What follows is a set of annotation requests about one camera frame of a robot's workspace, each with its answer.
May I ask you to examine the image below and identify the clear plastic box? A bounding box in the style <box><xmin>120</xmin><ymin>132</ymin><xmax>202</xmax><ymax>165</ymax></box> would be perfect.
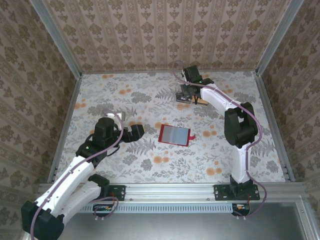
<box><xmin>172</xmin><ymin>86</ymin><xmax>212</xmax><ymax>116</ymax></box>

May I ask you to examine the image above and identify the small connector board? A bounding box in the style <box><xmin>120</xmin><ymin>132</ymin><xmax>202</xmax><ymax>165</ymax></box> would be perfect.
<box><xmin>231</xmin><ymin>203</ymin><xmax>251</xmax><ymax>216</ymax></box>
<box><xmin>92</xmin><ymin>203</ymin><xmax>116</xmax><ymax>218</ymax></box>

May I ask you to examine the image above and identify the grey metal sheet panel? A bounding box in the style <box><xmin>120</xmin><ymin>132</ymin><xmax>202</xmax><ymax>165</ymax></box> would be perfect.
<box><xmin>23</xmin><ymin>196</ymin><xmax>320</xmax><ymax>240</ymax></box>

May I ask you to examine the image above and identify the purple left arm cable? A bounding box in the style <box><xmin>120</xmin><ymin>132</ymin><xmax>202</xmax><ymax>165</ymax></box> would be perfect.
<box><xmin>31</xmin><ymin>109</ymin><xmax>125</xmax><ymax>240</ymax></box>

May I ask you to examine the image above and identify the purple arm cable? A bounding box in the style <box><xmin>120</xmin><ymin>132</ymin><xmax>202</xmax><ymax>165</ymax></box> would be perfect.
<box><xmin>171</xmin><ymin>60</ymin><xmax>268</xmax><ymax>219</ymax></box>
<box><xmin>31</xmin><ymin>109</ymin><xmax>125</xmax><ymax>240</ymax></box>

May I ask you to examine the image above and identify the aluminium table side rail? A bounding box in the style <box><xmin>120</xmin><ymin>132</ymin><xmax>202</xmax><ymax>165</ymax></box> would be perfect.
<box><xmin>254</xmin><ymin>71</ymin><xmax>297</xmax><ymax>183</ymax></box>
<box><xmin>47</xmin><ymin>74</ymin><xmax>83</xmax><ymax>183</ymax></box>

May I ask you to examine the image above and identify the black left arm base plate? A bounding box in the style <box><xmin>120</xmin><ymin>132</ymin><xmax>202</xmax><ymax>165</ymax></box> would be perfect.
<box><xmin>83</xmin><ymin>184</ymin><xmax>126</xmax><ymax>202</ymax></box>

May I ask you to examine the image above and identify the aluminium table end rail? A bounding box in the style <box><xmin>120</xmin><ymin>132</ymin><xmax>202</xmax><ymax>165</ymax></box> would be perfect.
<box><xmin>81</xmin><ymin>69</ymin><xmax>258</xmax><ymax>75</ymax></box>

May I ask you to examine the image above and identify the aluminium table edge rail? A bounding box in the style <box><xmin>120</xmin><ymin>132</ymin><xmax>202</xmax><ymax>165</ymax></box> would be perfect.
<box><xmin>37</xmin><ymin>182</ymin><xmax>307</xmax><ymax>202</ymax></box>

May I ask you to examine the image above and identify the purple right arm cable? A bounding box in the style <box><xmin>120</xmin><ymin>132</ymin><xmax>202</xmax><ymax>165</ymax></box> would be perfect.
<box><xmin>171</xmin><ymin>60</ymin><xmax>268</xmax><ymax>219</ymax></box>

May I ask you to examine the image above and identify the slotted grey cable duct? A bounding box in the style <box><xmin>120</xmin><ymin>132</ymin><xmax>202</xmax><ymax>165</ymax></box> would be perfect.
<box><xmin>82</xmin><ymin>202</ymin><xmax>252</xmax><ymax>214</ymax></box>

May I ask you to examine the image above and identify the aluminium frame post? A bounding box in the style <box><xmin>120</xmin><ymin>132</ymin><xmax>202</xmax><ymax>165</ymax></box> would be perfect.
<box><xmin>256</xmin><ymin>0</ymin><xmax>307</xmax><ymax>76</ymax></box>
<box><xmin>29</xmin><ymin>0</ymin><xmax>83</xmax><ymax>77</ymax></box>

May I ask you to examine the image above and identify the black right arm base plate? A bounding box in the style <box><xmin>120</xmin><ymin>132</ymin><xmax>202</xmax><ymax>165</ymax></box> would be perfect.
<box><xmin>213</xmin><ymin>184</ymin><xmax>261</xmax><ymax>202</ymax></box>

